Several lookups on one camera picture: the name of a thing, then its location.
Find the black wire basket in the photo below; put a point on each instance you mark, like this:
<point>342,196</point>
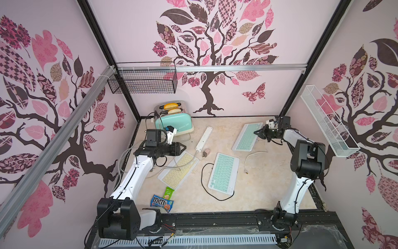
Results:
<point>144,78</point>

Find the blue m&m's candy bag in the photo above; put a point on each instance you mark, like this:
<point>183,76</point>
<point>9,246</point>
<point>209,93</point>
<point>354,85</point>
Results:
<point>166,204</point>

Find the green wireless keyboard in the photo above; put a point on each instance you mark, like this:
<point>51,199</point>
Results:
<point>224,174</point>

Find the white power strip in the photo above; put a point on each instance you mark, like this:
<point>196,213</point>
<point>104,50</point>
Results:
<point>204,139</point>

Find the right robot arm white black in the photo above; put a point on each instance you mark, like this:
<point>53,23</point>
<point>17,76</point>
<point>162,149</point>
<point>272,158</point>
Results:
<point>307,164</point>

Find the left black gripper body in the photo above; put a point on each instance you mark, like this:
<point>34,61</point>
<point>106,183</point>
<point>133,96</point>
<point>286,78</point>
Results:
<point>171,150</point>

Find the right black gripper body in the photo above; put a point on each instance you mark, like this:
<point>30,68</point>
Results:
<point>265,133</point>

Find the white wire shelf basket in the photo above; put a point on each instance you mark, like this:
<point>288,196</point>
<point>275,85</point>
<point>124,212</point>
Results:
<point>323,108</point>

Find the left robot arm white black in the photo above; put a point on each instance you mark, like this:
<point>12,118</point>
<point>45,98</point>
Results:
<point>122,200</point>

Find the mint green toaster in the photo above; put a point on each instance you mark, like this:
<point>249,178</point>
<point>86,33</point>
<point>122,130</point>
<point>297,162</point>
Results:
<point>178,118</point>

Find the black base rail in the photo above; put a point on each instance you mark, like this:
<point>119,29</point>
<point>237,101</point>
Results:
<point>217,219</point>

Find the yellow bread slice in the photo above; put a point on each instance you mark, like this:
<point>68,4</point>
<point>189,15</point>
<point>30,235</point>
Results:
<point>170,106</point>

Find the green snack packet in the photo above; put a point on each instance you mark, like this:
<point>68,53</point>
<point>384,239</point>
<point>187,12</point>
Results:
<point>168,193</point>

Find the yellow wireless keyboard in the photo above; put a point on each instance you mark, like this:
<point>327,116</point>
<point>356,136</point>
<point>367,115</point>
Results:
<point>178,170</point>

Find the white vented cable duct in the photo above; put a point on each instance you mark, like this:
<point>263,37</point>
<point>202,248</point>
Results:
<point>190,241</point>

